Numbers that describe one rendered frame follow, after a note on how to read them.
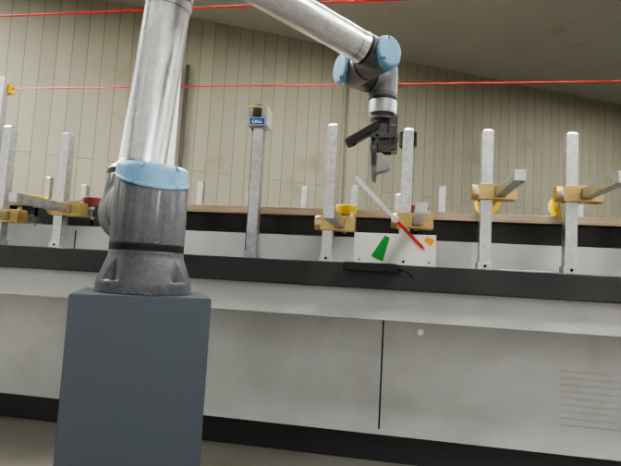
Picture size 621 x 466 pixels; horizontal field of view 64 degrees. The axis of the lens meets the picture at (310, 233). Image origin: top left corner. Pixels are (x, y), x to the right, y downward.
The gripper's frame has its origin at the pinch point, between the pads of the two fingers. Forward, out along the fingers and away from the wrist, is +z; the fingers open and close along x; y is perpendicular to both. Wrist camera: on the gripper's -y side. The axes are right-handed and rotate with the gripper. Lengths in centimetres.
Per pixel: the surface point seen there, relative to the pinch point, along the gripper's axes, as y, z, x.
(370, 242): -0.2, 20.0, 5.4
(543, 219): 58, 8, 25
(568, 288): 59, 31, 4
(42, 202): -109, 12, -9
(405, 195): 10.3, 4.2, 6.1
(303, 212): -26.6, 8.4, 24.8
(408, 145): 10.9, -12.2, 6.2
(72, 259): -105, 31, 4
